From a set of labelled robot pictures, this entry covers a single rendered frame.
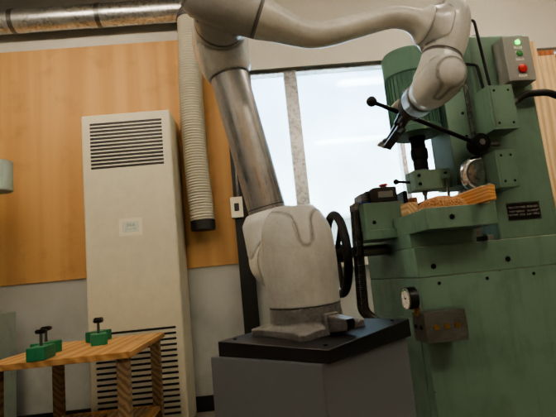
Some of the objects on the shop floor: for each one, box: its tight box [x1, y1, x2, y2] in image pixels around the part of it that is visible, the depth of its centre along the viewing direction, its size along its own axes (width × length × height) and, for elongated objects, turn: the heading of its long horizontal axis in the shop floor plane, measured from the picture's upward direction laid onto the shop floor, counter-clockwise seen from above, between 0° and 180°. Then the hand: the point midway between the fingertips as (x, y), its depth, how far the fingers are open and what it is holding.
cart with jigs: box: [0, 317, 165, 417], centre depth 201 cm, size 66×57×64 cm
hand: (389, 127), depth 147 cm, fingers open, 13 cm apart
